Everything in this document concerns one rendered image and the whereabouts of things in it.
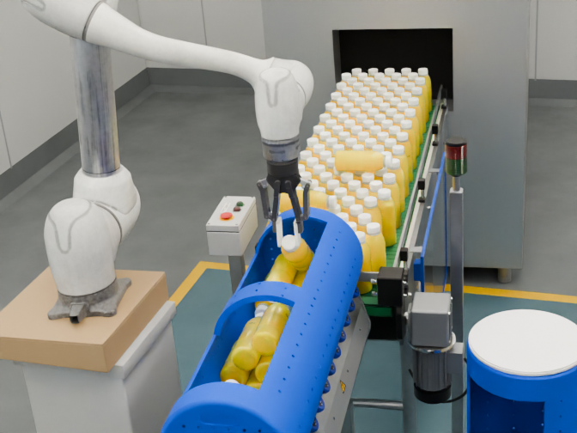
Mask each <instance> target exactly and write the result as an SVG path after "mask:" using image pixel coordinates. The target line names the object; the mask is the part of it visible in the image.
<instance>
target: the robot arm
mask: <svg viewBox="0 0 577 433"><path fill-rule="evenodd" d="M21 3H22V5H23V6H24V8H25V9H26V10H27V11H28V12H29V13H30V14H31V15H32V16H34V17H35V18H36V19H38V20H39V21H41V22H43V23H45V24H46V25H47V26H49V27H52V28H54V29H56V30H58V31H59V32H61V33H63V34H67V35H69V36H70V52H71V61H72V70H73V79H74V88H75V97H76V114H77V123H78V131H79V141H80V150H81V158H82V168H81V169H80V170H79V171H78V173H77V174H76V176H75V178H74V189H73V198H68V199H65V200H63V201H61V202H59V203H57V204H55V205H54V206H53V208H52V209H51V210H50V211H49V213H48V215H47V218H46V223H45V230H44V238H45V244H46V253H47V258H48V261H49V265H50V268H51V271H52V276H53V278H54V281H55V283H56V286H57V289H58V300H57V301H56V303H55V305H54V306H53V308H52V309H50V310H49V311H48V313H47V315H48V319H49V320H57V319H62V318H70V322H71V323H72V324H77V323H80V322H81V321H82V320H83V319H84V318H85V317H94V316H103V317H113V316H114V315H116V314H117V308H118V305H119V304H120V302H121V300H122V298H123V296H124V294H125V292H126V290H127V289H128V288H129V287H130V286H131V285H132V282H131V279H130V278H129V277H122V278H117V277H116V273H115V268H114V260H115V259H116V255H117V251H118V246H119V245H120V244H121V243H122V242H123V240H124V239H125V238H126V236H127V235H128V234H129V233H130V231H131V230H132V228H133V227H134V225H135V223H136V221H137V219H138V216H139V213H140V207H141V202H140V197H139V193H138V191H137V189H136V187H135V186H134V184H133V181H132V178H131V173H130V172H129V171H128V170H127V169H126V168H125V167H124V166H123V165H121V164H120V160H119V148H118V127H117V117H116V106H115V95H114V84H113V73H112V52H111V49H114V50H117V51H120V52H125V53H128V54H130V55H133V56H136V57H139V58H144V59H147V60H151V61H155V62H158V63H163V64H172V65H178V66H185V67H191V68H197V69H202V70H213V71H220V72H224V73H228V74H231V75H234V76H237V77H240V78H242V79H244V80H245V81H247V82H249V83H250V84H251V85H252V87H253V88H254V91H255V110H256V118H257V122H258V127H259V130H260V132H261V141H262V148H263V156H264V158H265V159H266V161H267V171H268V175H267V177H266V178H265V179H259V181H258V183H257V187H258V189H259V191H260V195H261V200H262V206H263V212H264V218H265V219H270V220H271V221H272V230H273V233H276V236H277V246H278V247H280V246H281V245H282V218H281V217H278V216H279V215H278V214H279V206H280V198H281V193H287V194H288V197H289V198H290V201H291V204H292V207H293V211H294V214H295V220H294V231H295V247H296V248H299V246H300V244H301V234H302V232H303V229H304V227H303V221H304V220H307V219H308V218H309V216H310V186H311V184H312V181H311V180H304V179H302V178H301V175H300V173H299V163H298V156H299V154H300V152H301V150H300V133H299V127H300V122H301V120H302V112H303V109H304V108H305V106H306V105H307V103H308V102H309V100H310V98H311V96H312V93H313V75H312V72H311V71H310V70H309V69H308V67H307V66H306V65H304V64H303V63H301V62H299V61H295V60H284V59H280V58H270V59H266V60H261V59H257V58H252V57H249V56H247V55H244V54H241V53H237V52H231V51H228V50H223V49H219V48H215V47H211V46H203V45H199V44H195V43H191V42H186V41H182V40H175V39H170V38H167V37H163V36H160V35H157V34H153V33H151V32H149V31H146V30H144V29H142V28H140V27H139V26H137V25H136V24H134V23H133V22H131V21H129V20H128V19H126V18H125V17H123V16H122V15H121V14H119V13H118V12H117V7H118V0H21ZM268 183H269V185H270V186H271V187H272V188H273V189H274V200H273V208H272V213H271V211H270V200H269V195H268V189H267V186H268ZM299 184H301V188H302V189H304V190H303V214H302V212H301V206H300V203H299V199H298V197H297V191H296V187H297V186H298V185H299Z"/></svg>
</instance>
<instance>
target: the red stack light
mask: <svg viewBox="0 0 577 433"><path fill-rule="evenodd" d="M445 157H446V158H448V159H451V160H461V159H464V158H466V157H467V144H466V145H464V146H461V147H451V146H448V145H446V144H445Z"/></svg>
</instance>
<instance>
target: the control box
mask: <svg viewBox="0 0 577 433"><path fill-rule="evenodd" d="M238 201H242V202H243V205H242V206H239V207H240V210H239V211H234V210H233V208H234V207H235V206H237V205H236V203H237V202H238ZM225 205H228V207H224V206H225ZM223 208H224V210H223ZM226 208H227V209H226ZM224 212H230V213H232V214H233V215H232V216H231V217H230V218H229V219H223V218H221V217H220V215H221V214H222V213H224ZM257 226H258V218H257V209H256V199H255V197H229V196H224V197H223V199H222V201H221V203H219V205H218V206H217V208H216V210H215V212H214V213H213V215H212V216H211V218H210V220H209V221H208V222H207V224H206V230H207V237H208V244H209V251H210V255H227V256H242V254H243V252H245V250H246V247H247V245H248V243H249V241H250V240H251V238H252V236H253V234H254V232H255V230H256V228H257Z"/></svg>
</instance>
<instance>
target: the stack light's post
mask: <svg viewBox="0 0 577 433"><path fill-rule="evenodd" d="M450 281H451V297H452V332H453V333H454V334H455V337H456V342H455V343H464V212H463V188H460V191H458V192H454V191H453V190H452V188H450ZM463 392H464V372H463V374H462V375H457V374H452V399H455V398H457V397H458V396H460V395H461V394H462V393H463ZM452 433H464V397H463V398H461V399H459V400H456V401H454V402H452Z"/></svg>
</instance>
